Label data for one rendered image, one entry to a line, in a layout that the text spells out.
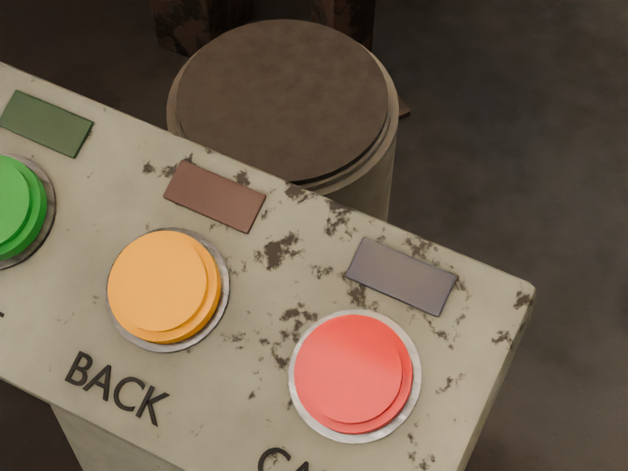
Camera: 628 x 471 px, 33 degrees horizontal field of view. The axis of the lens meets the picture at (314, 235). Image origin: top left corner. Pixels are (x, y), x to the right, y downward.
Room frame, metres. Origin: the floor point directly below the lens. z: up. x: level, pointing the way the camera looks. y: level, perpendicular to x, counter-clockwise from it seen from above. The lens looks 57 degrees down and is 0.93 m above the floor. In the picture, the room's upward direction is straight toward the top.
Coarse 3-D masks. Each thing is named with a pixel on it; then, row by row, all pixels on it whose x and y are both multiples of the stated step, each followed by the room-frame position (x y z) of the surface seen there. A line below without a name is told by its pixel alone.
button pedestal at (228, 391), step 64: (0, 64) 0.28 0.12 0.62; (0, 128) 0.26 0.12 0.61; (128, 128) 0.25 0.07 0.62; (64, 192) 0.23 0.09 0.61; (128, 192) 0.23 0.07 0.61; (64, 256) 0.20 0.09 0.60; (256, 256) 0.20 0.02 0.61; (320, 256) 0.20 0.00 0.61; (448, 256) 0.19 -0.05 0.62; (0, 320) 0.18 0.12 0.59; (64, 320) 0.18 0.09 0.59; (256, 320) 0.18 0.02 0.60; (320, 320) 0.17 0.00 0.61; (384, 320) 0.17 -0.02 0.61; (448, 320) 0.17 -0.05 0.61; (512, 320) 0.17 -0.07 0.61; (64, 384) 0.16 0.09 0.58; (128, 384) 0.16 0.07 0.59; (192, 384) 0.16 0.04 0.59; (256, 384) 0.16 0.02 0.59; (448, 384) 0.15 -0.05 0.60; (128, 448) 0.16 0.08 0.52; (192, 448) 0.14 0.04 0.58; (256, 448) 0.13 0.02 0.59; (320, 448) 0.13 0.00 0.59; (384, 448) 0.13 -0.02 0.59; (448, 448) 0.13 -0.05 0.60
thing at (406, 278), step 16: (368, 240) 0.20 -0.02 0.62; (368, 256) 0.19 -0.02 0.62; (384, 256) 0.19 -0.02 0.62; (400, 256) 0.19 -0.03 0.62; (352, 272) 0.19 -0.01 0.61; (368, 272) 0.19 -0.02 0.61; (384, 272) 0.19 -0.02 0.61; (400, 272) 0.19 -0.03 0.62; (416, 272) 0.19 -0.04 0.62; (432, 272) 0.19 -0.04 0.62; (448, 272) 0.19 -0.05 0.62; (384, 288) 0.18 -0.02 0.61; (400, 288) 0.18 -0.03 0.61; (416, 288) 0.18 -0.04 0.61; (432, 288) 0.18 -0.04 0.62; (448, 288) 0.18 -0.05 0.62; (416, 304) 0.18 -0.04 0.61; (432, 304) 0.18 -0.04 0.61
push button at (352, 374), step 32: (352, 320) 0.17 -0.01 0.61; (320, 352) 0.16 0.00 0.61; (352, 352) 0.16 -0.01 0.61; (384, 352) 0.16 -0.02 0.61; (320, 384) 0.15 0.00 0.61; (352, 384) 0.15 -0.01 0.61; (384, 384) 0.15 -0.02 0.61; (320, 416) 0.14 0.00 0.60; (352, 416) 0.14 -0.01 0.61; (384, 416) 0.14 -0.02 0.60
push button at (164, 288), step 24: (144, 240) 0.20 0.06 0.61; (168, 240) 0.20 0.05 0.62; (192, 240) 0.20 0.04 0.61; (120, 264) 0.19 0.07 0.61; (144, 264) 0.19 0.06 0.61; (168, 264) 0.19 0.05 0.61; (192, 264) 0.19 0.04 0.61; (216, 264) 0.20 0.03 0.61; (120, 288) 0.19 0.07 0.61; (144, 288) 0.19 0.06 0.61; (168, 288) 0.18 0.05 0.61; (192, 288) 0.18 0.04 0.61; (216, 288) 0.18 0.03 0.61; (120, 312) 0.18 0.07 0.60; (144, 312) 0.18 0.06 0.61; (168, 312) 0.18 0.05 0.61; (192, 312) 0.18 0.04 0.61; (144, 336) 0.17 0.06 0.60; (168, 336) 0.17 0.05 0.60
